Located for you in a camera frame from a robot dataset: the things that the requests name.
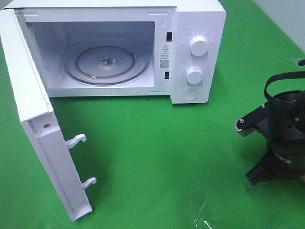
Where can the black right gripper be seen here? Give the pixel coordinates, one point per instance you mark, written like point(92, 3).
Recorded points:
point(285, 159)

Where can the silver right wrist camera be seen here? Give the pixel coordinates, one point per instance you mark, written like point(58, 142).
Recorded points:
point(243, 132)

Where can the round white door release button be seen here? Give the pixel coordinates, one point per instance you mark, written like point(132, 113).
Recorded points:
point(190, 94)

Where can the white microwave oven body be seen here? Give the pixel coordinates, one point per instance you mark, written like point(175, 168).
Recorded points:
point(51, 26)

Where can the white microwave knob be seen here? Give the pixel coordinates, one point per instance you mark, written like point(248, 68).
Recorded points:
point(194, 75)
point(198, 46)

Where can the glass microwave turntable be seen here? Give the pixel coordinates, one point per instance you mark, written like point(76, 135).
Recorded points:
point(106, 62)

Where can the white microwave door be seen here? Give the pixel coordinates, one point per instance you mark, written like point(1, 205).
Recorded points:
point(39, 121)

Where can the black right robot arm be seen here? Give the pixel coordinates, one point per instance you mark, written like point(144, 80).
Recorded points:
point(285, 134)

